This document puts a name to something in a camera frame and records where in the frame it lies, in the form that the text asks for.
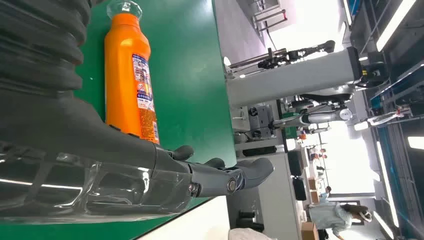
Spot grey machine stand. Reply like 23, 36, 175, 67
226, 46, 364, 109

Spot brown cardboard box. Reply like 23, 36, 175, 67
300, 221, 320, 240

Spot person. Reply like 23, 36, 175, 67
307, 202, 373, 238

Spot ceiling light strip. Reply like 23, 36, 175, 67
375, 0, 417, 53

